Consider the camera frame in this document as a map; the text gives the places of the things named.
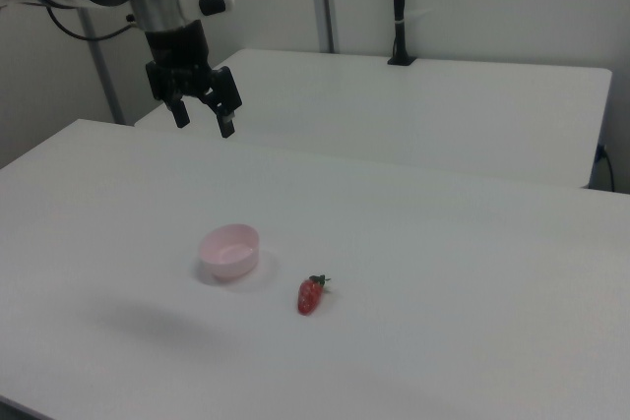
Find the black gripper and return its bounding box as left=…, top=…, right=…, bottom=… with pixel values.
left=144, top=20, right=244, bottom=139

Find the red toy strawberry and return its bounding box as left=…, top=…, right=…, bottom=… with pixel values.
left=296, top=272, right=332, bottom=317

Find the pink plastic bowl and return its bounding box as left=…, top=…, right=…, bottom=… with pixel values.
left=198, top=223, right=261, bottom=282

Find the white side table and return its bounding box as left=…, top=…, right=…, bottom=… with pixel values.
left=133, top=48, right=613, bottom=190

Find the black pole with clamp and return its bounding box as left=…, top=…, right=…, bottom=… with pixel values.
left=386, top=0, right=417, bottom=67

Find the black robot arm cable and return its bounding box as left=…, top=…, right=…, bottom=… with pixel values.
left=45, top=5, right=138, bottom=42

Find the black wall cable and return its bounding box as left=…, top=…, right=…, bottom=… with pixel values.
left=597, top=144, right=617, bottom=193

